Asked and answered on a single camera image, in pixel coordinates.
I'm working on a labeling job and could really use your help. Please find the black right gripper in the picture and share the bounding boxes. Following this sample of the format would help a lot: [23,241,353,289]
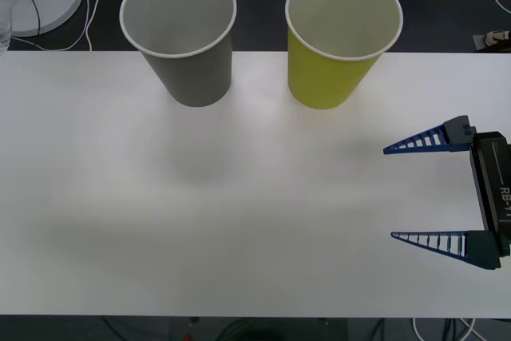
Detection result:
[382,115,511,272]

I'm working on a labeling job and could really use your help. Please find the clear bottle with green cap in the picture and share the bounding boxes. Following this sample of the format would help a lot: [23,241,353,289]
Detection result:
[0,0,27,54]

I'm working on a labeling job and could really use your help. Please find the yellow-green plastic waste bin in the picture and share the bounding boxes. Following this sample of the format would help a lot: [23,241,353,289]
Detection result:
[285,0,404,111]

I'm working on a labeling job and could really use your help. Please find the grey plastic waste bin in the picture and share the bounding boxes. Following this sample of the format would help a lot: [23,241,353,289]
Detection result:
[119,0,238,109]

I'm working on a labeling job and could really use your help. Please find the thin black cable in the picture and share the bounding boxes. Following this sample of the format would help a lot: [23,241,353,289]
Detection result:
[23,0,42,35]

